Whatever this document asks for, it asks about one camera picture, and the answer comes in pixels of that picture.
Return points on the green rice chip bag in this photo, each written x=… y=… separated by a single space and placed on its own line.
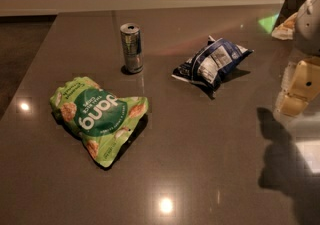
x=101 y=120

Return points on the white snack bag background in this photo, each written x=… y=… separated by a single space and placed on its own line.
x=286 y=29

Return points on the blue chip bag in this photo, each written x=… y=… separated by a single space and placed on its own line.
x=211 y=64

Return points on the dark snack bag background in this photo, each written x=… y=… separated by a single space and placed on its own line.
x=289 y=7

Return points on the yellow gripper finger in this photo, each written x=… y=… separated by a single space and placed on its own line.
x=305 y=83
x=290 y=105

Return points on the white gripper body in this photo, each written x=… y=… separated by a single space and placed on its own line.
x=309 y=25

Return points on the silver drink can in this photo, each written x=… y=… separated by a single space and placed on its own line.
x=132 y=48

